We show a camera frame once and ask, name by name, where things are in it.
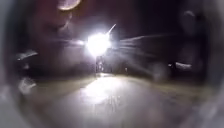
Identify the grass verge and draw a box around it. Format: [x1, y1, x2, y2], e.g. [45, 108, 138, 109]
[23, 77, 96, 101]
[116, 75, 209, 103]

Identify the street lamp on pole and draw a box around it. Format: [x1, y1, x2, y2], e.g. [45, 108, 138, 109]
[85, 31, 112, 78]

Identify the grey paved path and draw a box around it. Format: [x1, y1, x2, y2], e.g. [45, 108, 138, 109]
[19, 73, 214, 128]

